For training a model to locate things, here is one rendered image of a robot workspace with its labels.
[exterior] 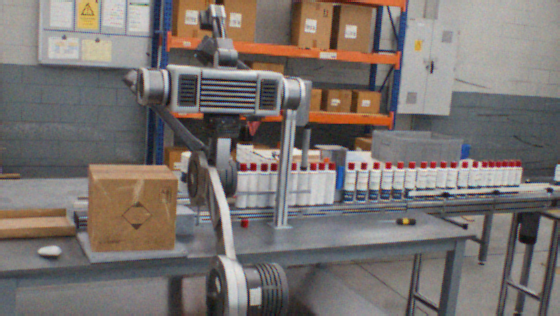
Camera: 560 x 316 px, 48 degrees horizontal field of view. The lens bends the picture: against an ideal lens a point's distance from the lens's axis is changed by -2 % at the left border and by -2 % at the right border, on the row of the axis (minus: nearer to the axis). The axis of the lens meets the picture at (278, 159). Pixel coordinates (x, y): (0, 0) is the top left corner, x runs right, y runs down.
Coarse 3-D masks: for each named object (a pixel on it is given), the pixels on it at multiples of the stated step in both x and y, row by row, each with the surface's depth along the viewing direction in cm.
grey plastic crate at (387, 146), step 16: (384, 144) 485; (400, 144) 467; (416, 144) 472; (432, 144) 478; (448, 144) 485; (384, 160) 485; (400, 160) 468; (416, 160) 475; (432, 160) 481; (448, 160) 488
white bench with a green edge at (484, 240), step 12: (264, 156) 470; (360, 156) 507; (360, 168) 453; (372, 168) 459; (384, 168) 461; (456, 168) 488; (468, 168) 492; (492, 216) 507; (480, 240) 515; (480, 252) 513
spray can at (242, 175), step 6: (240, 168) 286; (246, 168) 286; (240, 174) 285; (246, 174) 286; (240, 180) 286; (246, 180) 286; (240, 186) 286; (246, 186) 287; (240, 198) 287; (246, 198) 289; (240, 204) 288
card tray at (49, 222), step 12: (0, 216) 257; (12, 216) 259; (24, 216) 261; (36, 216) 263; (48, 216) 265; (60, 216) 267; (0, 228) 245; (12, 228) 235; (24, 228) 237; (36, 228) 239; (48, 228) 241; (60, 228) 243; (72, 228) 245
